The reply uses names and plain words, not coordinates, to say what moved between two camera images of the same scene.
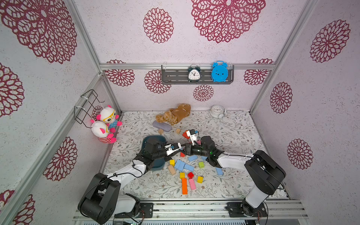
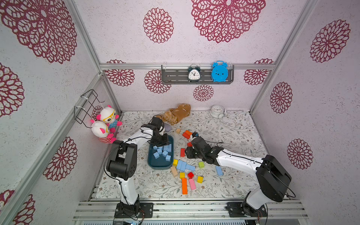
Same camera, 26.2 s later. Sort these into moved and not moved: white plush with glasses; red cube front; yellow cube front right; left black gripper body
Moved: left black gripper body
Not moved: yellow cube front right; white plush with glasses; red cube front
